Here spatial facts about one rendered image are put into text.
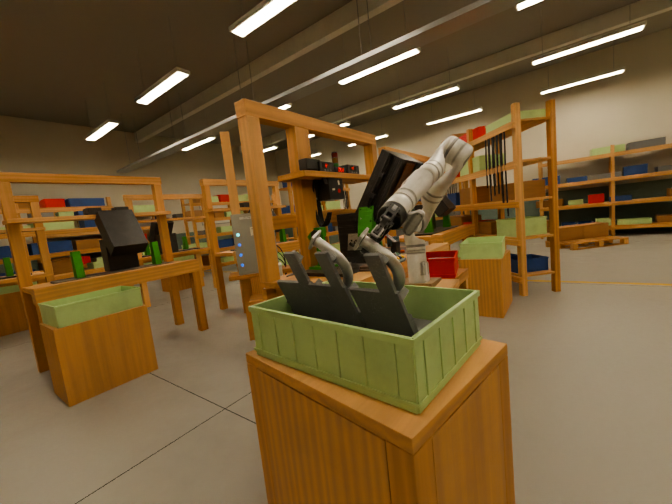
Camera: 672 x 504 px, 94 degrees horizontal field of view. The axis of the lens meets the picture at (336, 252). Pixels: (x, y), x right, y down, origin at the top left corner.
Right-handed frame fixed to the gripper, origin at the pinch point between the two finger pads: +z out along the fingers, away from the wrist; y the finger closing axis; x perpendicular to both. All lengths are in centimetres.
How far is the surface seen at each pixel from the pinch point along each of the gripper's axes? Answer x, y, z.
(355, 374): 15.3, -19.2, 21.8
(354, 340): 10.3, -13.0, 17.7
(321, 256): -9.2, -10.5, 4.6
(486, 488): 62, -36, 18
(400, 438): 27.9, -9.3, 30.8
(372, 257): 2.7, 1.8, 5.4
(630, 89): 249, -127, -1014
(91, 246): -523, -581, -83
